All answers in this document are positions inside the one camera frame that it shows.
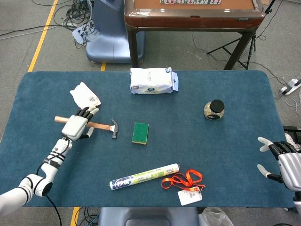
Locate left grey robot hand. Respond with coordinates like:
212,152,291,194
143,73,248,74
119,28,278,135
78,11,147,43
61,105,100,142

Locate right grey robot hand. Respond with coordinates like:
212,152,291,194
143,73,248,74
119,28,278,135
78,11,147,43
257,137,301,191

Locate wooden handle claw hammer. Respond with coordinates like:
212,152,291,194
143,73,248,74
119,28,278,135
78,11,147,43
54,115,119,139

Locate green yellow sponge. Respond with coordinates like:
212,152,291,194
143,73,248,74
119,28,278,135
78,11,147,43
131,121,150,145

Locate crumpled white plastic packet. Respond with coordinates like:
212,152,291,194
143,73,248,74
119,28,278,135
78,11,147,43
69,81,102,111

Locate white power strip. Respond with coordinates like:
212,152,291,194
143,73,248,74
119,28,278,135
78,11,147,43
279,78,301,96

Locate cling film roll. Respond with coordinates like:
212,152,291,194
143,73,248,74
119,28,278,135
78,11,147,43
109,163,181,191

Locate clear plastic bag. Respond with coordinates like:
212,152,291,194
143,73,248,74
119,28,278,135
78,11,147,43
198,207,235,226

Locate white tissue pack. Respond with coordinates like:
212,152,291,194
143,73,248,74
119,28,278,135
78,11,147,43
129,67,179,95

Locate glass jar black lid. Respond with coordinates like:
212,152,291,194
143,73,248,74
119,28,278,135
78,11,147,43
203,99,225,120

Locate blue carpet table mat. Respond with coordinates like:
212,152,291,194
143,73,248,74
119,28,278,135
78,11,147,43
0,70,296,208

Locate white ID badge card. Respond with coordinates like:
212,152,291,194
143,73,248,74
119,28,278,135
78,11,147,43
177,186,203,206

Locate black tripod stand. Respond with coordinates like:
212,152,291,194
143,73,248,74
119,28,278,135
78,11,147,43
206,0,276,70

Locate grey robot torso base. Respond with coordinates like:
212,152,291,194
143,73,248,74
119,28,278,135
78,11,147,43
98,207,200,226

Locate brown mahjong table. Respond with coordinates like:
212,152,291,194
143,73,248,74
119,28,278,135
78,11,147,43
124,0,266,70

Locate face-up mahjong tile row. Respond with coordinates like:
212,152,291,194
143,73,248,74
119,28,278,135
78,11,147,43
160,0,222,5

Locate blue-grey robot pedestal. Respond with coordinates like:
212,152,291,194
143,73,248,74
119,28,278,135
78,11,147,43
86,0,145,64

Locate orange lanyard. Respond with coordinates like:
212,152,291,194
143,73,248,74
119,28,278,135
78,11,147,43
161,169,206,195

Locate tangled black floor cables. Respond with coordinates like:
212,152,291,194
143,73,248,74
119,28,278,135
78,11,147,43
53,0,95,49

